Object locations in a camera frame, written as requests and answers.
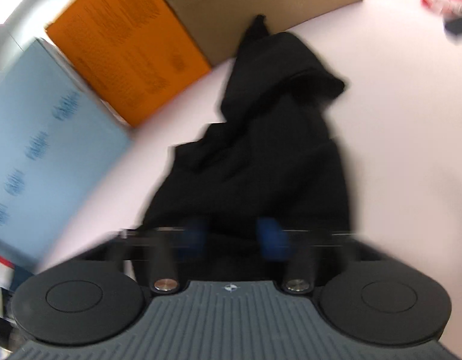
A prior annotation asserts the black t-shirt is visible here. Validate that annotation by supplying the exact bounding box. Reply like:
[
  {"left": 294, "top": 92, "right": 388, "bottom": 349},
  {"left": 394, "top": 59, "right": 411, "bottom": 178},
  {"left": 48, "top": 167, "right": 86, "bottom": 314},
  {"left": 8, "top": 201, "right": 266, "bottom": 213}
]
[{"left": 142, "top": 16, "right": 351, "bottom": 281}]

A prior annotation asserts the light blue cardboard box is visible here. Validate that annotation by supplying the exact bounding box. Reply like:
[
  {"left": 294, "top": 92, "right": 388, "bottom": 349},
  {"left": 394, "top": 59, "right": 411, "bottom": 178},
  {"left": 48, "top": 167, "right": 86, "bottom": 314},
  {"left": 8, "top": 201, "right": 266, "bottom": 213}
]
[{"left": 0, "top": 39, "right": 131, "bottom": 270}]

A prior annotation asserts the orange cardboard box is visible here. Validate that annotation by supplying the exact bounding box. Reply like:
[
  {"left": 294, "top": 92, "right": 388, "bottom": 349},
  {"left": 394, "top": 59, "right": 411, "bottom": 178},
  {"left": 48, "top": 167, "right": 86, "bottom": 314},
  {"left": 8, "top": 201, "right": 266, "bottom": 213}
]
[{"left": 46, "top": 0, "right": 211, "bottom": 128}]

